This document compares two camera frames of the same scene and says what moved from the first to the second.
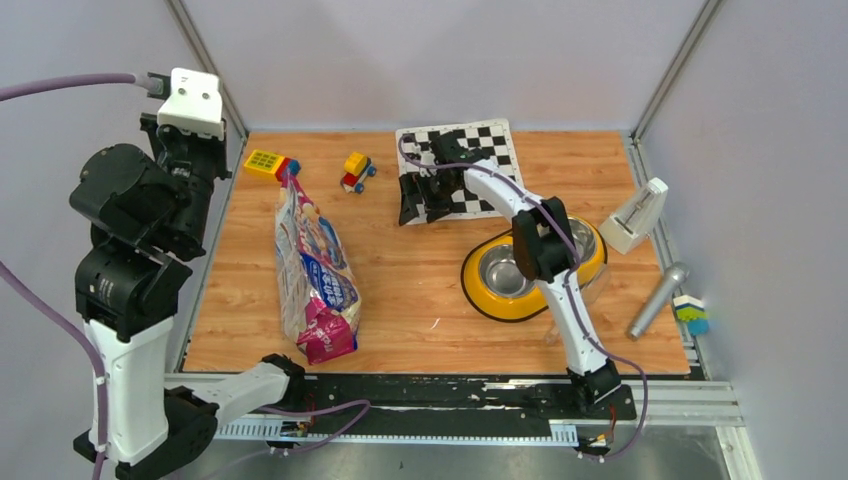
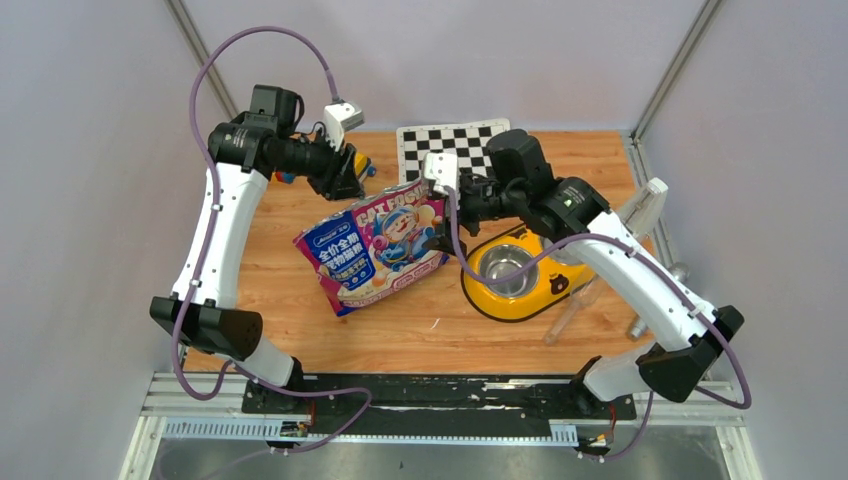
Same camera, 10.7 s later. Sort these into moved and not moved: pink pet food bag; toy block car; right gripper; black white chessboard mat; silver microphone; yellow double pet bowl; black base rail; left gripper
Moved: right gripper; pink pet food bag; left gripper
Not moved: silver microphone; black white chessboard mat; black base rail; yellow double pet bowl; toy block car
